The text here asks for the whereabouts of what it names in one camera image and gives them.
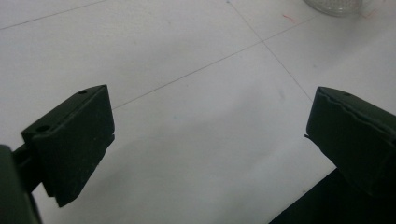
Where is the white table board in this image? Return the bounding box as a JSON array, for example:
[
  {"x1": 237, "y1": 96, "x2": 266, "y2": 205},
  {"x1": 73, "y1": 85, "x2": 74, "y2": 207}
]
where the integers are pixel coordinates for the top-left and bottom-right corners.
[{"x1": 0, "y1": 0, "x2": 396, "y2": 224}]

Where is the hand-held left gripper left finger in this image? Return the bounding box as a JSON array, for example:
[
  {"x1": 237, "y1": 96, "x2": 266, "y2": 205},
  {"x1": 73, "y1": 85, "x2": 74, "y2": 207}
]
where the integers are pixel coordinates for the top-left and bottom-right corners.
[{"x1": 21, "y1": 84, "x2": 116, "y2": 208}]

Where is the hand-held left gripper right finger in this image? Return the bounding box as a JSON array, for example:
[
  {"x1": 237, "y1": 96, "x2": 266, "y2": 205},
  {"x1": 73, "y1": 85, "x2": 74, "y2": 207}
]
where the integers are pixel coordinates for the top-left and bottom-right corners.
[{"x1": 304, "y1": 86, "x2": 396, "y2": 200}]

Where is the clear glass jar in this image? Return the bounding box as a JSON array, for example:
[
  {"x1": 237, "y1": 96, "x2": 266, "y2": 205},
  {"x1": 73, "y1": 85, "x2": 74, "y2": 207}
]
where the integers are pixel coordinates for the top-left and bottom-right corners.
[{"x1": 303, "y1": 0, "x2": 365, "y2": 18}]

